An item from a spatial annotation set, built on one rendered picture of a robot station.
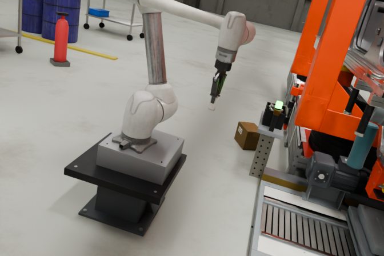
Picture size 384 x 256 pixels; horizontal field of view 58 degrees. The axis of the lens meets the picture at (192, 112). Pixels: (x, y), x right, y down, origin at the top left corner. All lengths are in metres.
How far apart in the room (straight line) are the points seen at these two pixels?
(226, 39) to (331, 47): 0.95
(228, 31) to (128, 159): 0.78
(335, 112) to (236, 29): 1.10
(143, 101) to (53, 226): 0.76
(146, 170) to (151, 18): 0.78
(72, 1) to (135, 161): 4.34
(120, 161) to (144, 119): 0.24
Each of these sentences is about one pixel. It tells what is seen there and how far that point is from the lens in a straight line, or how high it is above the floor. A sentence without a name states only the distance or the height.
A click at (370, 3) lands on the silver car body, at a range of 4.29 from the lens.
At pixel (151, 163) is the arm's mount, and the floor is 0.40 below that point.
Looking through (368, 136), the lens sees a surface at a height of 0.68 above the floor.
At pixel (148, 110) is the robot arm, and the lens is 1.70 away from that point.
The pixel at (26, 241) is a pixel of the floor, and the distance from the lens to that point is 1.85.
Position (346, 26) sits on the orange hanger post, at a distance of 2.27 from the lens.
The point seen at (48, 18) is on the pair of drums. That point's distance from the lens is 5.88.
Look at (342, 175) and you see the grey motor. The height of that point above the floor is 0.35.
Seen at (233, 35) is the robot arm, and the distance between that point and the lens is 1.48.
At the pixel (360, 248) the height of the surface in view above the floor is 0.14.
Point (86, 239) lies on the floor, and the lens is 1.85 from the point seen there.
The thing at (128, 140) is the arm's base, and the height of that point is 0.45.
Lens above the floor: 1.23
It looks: 20 degrees down
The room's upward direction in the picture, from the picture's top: 12 degrees clockwise
